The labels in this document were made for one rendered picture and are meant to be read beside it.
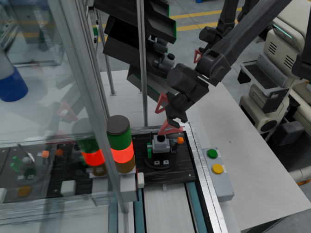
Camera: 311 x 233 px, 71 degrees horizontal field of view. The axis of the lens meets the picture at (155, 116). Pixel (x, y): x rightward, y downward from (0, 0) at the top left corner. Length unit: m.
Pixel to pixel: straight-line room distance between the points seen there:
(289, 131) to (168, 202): 0.88
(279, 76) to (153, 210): 0.85
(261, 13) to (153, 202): 0.70
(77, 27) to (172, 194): 0.72
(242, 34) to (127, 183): 0.49
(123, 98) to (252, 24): 0.84
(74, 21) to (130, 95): 1.04
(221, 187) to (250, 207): 0.17
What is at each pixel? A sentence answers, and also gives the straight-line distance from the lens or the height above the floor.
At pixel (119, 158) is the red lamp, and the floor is 1.33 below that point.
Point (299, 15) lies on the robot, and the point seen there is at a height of 1.35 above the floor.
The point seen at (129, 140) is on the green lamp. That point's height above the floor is 1.38.
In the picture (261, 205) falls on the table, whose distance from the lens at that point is 1.02.
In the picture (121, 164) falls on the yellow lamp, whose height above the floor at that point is 1.30.
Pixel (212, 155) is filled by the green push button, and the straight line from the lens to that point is 0.92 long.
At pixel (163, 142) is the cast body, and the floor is 1.09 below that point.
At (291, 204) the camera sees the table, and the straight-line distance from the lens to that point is 1.08.
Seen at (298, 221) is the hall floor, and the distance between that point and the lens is 2.10.
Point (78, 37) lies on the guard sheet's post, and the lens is 0.30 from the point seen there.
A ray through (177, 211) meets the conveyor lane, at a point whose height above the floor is 0.92.
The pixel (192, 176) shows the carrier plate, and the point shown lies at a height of 0.97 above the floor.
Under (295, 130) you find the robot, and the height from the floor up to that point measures 0.75.
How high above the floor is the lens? 1.73
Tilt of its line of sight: 48 degrees down
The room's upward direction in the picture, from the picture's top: straight up
